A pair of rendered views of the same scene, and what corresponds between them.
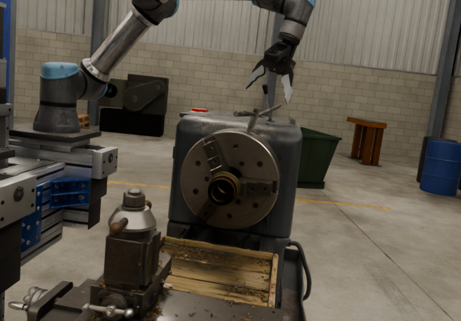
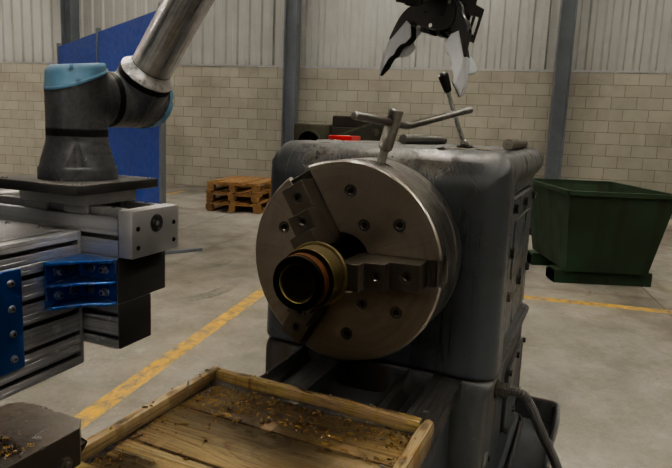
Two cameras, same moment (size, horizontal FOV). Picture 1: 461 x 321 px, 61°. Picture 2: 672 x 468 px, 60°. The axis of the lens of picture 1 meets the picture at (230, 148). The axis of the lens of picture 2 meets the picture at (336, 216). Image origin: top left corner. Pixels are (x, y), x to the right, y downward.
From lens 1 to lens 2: 44 cm
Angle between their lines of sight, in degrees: 16
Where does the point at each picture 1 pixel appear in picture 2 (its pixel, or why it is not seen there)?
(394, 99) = not seen: outside the picture
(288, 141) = (478, 179)
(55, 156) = (65, 220)
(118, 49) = (169, 30)
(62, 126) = (75, 169)
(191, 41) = (426, 60)
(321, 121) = (651, 173)
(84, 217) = (113, 327)
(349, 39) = not seen: outside the picture
